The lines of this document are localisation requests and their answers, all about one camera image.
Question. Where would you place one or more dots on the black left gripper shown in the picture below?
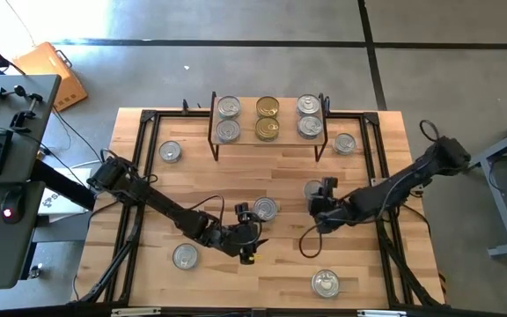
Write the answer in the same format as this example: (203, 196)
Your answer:
(240, 238)

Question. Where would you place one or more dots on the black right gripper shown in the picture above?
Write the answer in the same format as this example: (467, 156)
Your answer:
(330, 211)

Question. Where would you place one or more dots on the silver-lid green-label tuna can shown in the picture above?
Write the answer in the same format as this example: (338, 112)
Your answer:
(310, 188)
(325, 283)

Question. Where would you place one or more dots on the silver-lid blue-white tuna can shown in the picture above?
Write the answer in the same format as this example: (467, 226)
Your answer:
(266, 208)
(309, 105)
(170, 151)
(310, 127)

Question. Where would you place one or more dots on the silver-lid yellow-blue tuna can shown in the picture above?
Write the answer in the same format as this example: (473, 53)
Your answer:
(229, 107)
(185, 255)
(344, 143)
(227, 130)

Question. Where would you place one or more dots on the gold-lid green-label tuna can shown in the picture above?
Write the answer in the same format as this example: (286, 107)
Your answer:
(267, 106)
(267, 128)

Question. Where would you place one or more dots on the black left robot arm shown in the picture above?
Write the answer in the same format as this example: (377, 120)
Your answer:
(165, 207)

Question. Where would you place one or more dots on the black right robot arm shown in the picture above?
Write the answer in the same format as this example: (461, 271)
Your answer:
(394, 189)

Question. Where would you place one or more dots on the white box with logo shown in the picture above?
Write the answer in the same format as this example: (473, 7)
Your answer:
(55, 204)

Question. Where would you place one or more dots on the black desk crossbar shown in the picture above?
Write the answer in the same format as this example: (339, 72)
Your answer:
(60, 182)

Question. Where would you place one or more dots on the black computer mouse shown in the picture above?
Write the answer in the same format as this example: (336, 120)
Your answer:
(12, 202)

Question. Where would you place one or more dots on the orange carrying case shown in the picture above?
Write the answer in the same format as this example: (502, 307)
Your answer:
(55, 75)

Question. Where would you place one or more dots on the large black desk clamp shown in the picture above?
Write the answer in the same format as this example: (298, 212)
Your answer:
(20, 119)

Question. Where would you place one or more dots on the wooden shelf with black frame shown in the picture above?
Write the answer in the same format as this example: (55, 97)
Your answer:
(247, 120)

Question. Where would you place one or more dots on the silver table edge bracket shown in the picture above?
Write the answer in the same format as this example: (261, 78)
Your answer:
(381, 313)
(134, 311)

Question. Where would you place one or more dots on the black aluminium table frame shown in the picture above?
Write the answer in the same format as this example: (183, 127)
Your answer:
(178, 114)

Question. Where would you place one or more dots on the grey metal desk frame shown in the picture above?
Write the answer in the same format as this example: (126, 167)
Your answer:
(502, 211)

